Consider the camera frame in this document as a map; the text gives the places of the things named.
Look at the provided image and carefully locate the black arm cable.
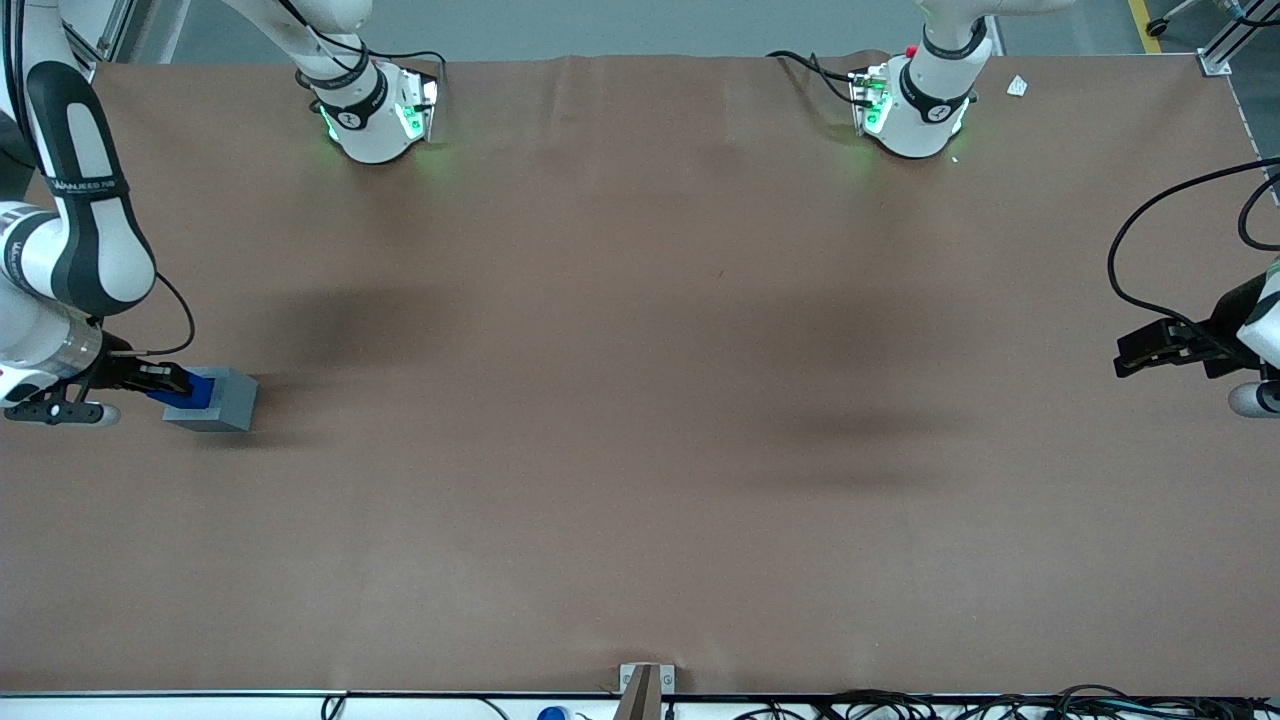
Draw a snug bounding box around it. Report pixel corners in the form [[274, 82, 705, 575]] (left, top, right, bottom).
[[105, 270, 197, 359], [1237, 175, 1280, 252], [1106, 157, 1280, 341]]

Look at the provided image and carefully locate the blue plastic part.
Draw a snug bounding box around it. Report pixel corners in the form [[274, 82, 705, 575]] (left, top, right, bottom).
[[146, 368, 216, 410]]

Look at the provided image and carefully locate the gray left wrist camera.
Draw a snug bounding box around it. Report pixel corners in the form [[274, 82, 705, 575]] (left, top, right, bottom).
[[1228, 378, 1280, 419]]

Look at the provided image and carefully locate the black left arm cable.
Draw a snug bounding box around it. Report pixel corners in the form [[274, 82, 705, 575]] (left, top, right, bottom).
[[1106, 157, 1280, 341], [1237, 175, 1280, 252]]

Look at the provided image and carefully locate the brown table mat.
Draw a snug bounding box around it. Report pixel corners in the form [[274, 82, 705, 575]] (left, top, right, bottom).
[[0, 50, 1280, 697]]

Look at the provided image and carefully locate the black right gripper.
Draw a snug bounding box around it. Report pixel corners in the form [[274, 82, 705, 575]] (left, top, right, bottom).
[[70, 349, 194, 402]]

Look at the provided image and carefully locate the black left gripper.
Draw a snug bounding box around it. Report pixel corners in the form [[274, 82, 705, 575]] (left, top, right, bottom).
[[1114, 272, 1269, 380]]

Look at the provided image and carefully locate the gray square base block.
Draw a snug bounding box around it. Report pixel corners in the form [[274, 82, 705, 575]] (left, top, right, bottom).
[[163, 366, 259, 433]]

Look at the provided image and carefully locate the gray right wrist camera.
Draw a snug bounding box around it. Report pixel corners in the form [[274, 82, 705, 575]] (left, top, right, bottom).
[[3, 398, 122, 427]]

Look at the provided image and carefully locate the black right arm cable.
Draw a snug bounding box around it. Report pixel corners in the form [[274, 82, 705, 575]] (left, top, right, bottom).
[[105, 270, 197, 359]]

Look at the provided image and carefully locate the black cable bundle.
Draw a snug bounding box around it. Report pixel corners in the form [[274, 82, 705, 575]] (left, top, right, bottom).
[[730, 684, 1280, 720]]

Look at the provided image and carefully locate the gray camera mount bracket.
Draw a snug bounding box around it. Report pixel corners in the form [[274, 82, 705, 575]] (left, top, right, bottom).
[[619, 662, 676, 720]]

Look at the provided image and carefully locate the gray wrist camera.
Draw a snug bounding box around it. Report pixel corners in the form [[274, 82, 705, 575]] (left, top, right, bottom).
[[1228, 378, 1280, 419], [3, 398, 122, 427]]

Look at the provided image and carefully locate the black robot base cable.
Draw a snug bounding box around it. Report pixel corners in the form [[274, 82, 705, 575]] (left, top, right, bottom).
[[278, 0, 448, 113], [767, 50, 871, 107]]

